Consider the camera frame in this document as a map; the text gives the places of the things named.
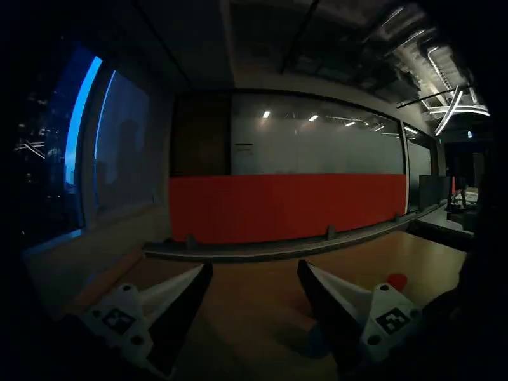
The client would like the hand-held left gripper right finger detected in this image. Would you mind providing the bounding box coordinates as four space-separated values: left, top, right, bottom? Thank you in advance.
297 260 424 376

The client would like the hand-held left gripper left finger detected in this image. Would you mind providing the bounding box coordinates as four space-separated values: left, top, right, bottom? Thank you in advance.
80 262 215 378

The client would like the blue plastic cup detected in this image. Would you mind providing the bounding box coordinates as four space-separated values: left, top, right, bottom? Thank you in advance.
304 323 332 360

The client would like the red desk screen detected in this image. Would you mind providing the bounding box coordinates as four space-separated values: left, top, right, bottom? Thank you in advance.
142 173 448 264

